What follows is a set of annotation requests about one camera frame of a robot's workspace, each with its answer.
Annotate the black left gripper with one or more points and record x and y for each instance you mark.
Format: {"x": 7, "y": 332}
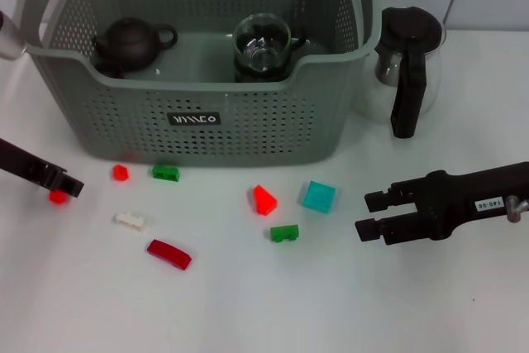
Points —
{"x": 20, "y": 160}

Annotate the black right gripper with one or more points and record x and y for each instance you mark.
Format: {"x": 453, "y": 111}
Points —
{"x": 463, "y": 204}

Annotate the small red toy brick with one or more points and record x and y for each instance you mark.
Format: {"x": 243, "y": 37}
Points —
{"x": 120, "y": 172}
{"x": 58, "y": 198}

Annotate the white toy brick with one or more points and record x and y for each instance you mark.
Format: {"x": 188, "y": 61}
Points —
{"x": 131, "y": 220}

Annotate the dark red curved toy brick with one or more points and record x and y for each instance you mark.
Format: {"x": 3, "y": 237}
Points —
{"x": 169, "y": 254}

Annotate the glass teacup black holder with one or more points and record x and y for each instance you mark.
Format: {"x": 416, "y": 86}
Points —
{"x": 256, "y": 76}
{"x": 262, "y": 30}
{"x": 298, "y": 41}

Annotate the grey perforated plastic storage bin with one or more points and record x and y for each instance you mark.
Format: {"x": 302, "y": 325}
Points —
{"x": 248, "y": 121}

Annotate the teal square toy brick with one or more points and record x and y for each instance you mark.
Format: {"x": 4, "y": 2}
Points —
{"x": 319, "y": 197}

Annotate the green toy brick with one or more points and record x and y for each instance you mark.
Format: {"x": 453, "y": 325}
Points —
{"x": 165, "y": 172}
{"x": 284, "y": 233}

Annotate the orange-red sloped toy brick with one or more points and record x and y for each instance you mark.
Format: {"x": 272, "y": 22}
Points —
{"x": 263, "y": 200}

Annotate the black clay teapot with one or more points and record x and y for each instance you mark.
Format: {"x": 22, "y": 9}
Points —
{"x": 124, "y": 45}

